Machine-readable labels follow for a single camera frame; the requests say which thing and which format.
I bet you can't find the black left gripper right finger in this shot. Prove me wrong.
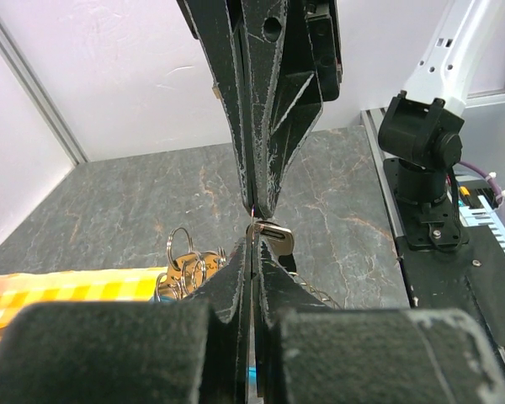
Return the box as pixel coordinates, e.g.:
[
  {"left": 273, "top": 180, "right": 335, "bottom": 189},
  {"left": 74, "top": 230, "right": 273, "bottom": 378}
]
[{"left": 252, "top": 236, "right": 505, "bottom": 403}]

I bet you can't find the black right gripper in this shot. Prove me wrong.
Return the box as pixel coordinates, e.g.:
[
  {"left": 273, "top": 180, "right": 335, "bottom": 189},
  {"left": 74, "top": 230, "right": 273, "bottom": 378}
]
[{"left": 178, "top": 0, "right": 343, "bottom": 219}]

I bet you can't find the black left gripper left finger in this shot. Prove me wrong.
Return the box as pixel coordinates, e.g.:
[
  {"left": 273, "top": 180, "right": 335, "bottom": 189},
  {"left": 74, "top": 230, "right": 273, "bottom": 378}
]
[{"left": 0, "top": 238, "right": 252, "bottom": 403}]

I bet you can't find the blue key tag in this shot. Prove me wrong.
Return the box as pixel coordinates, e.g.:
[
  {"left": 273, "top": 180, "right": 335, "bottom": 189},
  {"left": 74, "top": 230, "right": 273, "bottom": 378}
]
[{"left": 149, "top": 295, "right": 177, "bottom": 304}]

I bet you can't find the keyring chain with keys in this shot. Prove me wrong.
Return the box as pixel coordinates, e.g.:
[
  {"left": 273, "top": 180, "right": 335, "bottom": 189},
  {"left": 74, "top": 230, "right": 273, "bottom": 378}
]
[{"left": 153, "top": 216, "right": 342, "bottom": 311}]

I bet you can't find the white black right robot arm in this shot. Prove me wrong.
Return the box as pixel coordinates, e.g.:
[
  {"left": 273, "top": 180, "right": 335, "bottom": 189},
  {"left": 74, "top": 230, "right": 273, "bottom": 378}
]
[{"left": 178, "top": 1, "right": 505, "bottom": 219}]

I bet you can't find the orange white checkered cloth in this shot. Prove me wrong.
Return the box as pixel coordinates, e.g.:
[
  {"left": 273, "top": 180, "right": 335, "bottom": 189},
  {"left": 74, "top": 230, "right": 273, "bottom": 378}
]
[{"left": 0, "top": 267, "right": 167, "bottom": 339}]

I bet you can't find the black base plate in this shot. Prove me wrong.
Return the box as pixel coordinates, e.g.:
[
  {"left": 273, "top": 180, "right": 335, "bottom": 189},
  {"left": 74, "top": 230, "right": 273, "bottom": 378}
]
[{"left": 383, "top": 158, "right": 505, "bottom": 361}]

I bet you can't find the grey slotted cable duct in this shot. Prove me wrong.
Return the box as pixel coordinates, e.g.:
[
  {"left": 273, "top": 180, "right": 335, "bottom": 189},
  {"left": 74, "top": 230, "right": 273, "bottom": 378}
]
[{"left": 460, "top": 196, "right": 505, "bottom": 253}]

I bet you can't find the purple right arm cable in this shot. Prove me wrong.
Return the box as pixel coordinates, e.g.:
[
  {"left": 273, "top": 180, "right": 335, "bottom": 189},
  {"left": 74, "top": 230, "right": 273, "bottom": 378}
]
[{"left": 458, "top": 159, "right": 505, "bottom": 210}]

